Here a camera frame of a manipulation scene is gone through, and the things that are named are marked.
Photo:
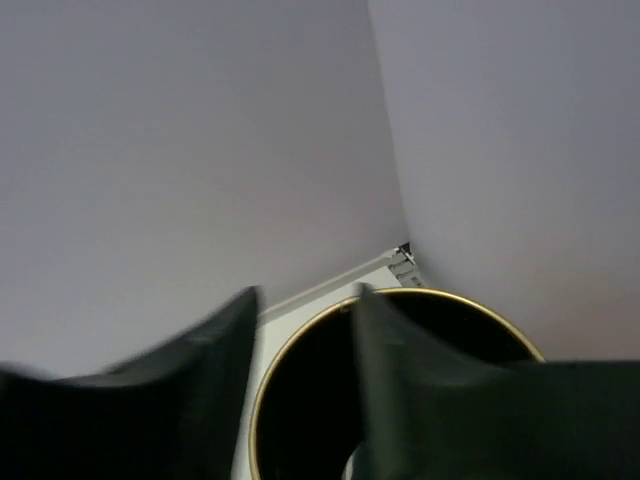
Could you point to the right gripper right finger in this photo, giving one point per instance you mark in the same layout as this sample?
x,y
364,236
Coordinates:
x,y
432,411

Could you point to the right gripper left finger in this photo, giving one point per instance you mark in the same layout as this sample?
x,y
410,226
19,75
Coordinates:
x,y
174,412

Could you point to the orange cylindrical bin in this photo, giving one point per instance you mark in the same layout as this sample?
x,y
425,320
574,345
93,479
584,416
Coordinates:
x,y
306,421

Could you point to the aluminium table rail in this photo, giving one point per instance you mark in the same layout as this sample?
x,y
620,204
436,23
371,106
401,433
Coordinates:
x,y
399,261

